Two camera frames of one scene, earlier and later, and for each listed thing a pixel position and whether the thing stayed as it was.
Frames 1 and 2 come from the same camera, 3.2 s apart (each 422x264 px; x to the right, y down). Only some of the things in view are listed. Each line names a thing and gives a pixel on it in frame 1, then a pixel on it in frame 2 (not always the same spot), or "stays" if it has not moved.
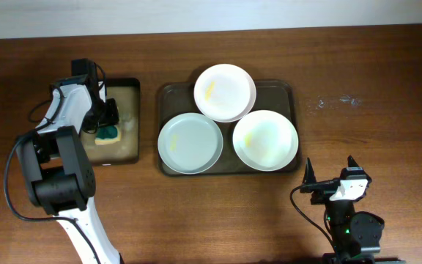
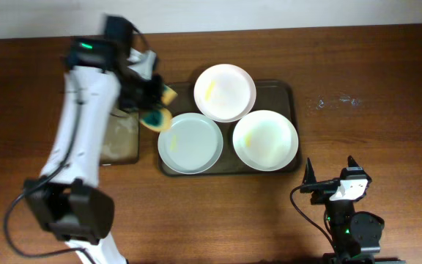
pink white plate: [225, 92] stays
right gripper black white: [309, 177] stays
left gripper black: [112, 119] → [149, 97]
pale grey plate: [190, 143] stays
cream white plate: [265, 140] stays
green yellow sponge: [105, 135] → [158, 118]
